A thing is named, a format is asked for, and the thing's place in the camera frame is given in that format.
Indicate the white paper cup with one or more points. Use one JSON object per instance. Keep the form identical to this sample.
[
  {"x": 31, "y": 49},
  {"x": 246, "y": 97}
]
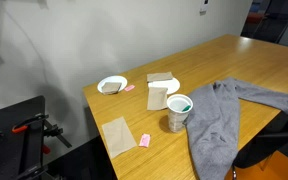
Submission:
[{"x": 175, "y": 121}]

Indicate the pink packet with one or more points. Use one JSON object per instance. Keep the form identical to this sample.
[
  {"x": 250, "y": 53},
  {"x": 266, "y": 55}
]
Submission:
[
  {"x": 144, "y": 140},
  {"x": 129, "y": 88}
]

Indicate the white plate holding folded napkin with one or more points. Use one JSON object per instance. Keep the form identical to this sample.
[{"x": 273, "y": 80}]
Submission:
[{"x": 117, "y": 79}]

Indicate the small folded brown napkin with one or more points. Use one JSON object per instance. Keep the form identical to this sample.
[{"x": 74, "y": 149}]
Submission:
[{"x": 110, "y": 88}]

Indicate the large brown paper napkin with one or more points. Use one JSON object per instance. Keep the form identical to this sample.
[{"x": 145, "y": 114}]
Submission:
[{"x": 118, "y": 136}]

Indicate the gray sweater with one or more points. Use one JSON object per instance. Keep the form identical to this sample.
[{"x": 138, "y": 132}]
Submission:
[{"x": 214, "y": 126}]

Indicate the black chair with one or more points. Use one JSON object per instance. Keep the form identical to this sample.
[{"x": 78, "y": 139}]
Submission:
[{"x": 277, "y": 140}]

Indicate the dark background chair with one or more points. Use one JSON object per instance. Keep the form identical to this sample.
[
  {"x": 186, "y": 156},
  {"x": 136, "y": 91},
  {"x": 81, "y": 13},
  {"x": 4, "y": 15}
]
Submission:
[{"x": 274, "y": 20}]

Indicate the black clamp bracket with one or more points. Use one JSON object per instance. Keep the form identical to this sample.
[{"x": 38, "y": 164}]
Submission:
[{"x": 55, "y": 131}]

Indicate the white wall switch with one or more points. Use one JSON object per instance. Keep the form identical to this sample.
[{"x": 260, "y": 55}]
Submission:
[{"x": 204, "y": 6}]

